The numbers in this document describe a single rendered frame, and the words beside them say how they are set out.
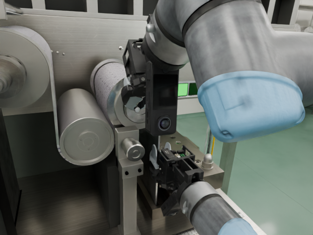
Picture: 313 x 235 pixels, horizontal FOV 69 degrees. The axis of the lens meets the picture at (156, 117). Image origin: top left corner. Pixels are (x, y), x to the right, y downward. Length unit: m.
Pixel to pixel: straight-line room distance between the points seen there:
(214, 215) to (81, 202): 0.49
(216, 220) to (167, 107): 0.19
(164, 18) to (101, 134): 0.34
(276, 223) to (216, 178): 1.55
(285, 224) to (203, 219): 1.86
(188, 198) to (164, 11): 0.32
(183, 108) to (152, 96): 3.54
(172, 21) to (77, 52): 0.58
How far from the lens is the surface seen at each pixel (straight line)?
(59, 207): 0.80
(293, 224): 2.29
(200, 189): 0.45
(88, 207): 0.78
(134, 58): 0.37
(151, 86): 0.33
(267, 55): 0.19
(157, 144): 0.61
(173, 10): 0.25
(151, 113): 0.34
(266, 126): 0.18
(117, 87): 0.51
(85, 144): 0.54
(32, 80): 0.50
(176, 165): 0.50
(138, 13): 0.86
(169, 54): 0.29
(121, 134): 0.51
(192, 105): 3.95
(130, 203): 0.61
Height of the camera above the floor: 1.42
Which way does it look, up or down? 22 degrees down
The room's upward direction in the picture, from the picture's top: 3 degrees clockwise
